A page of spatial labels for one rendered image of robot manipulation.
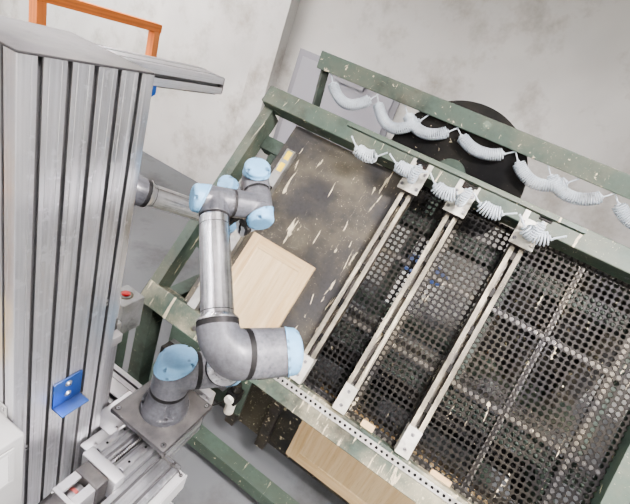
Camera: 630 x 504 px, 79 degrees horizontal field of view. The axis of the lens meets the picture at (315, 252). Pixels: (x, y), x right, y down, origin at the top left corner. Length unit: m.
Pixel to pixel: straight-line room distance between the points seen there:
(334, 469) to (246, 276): 1.11
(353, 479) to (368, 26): 4.17
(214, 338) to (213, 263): 0.17
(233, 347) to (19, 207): 0.46
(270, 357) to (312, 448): 1.45
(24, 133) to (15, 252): 0.22
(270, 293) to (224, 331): 1.05
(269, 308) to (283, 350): 1.01
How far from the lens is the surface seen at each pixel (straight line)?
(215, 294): 0.90
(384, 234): 1.81
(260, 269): 1.94
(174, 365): 1.24
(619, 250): 1.98
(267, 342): 0.89
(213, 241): 0.94
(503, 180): 2.38
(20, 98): 0.75
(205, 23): 5.88
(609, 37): 4.56
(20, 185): 0.80
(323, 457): 2.30
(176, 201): 1.41
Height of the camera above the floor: 2.17
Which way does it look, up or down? 25 degrees down
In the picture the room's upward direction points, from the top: 22 degrees clockwise
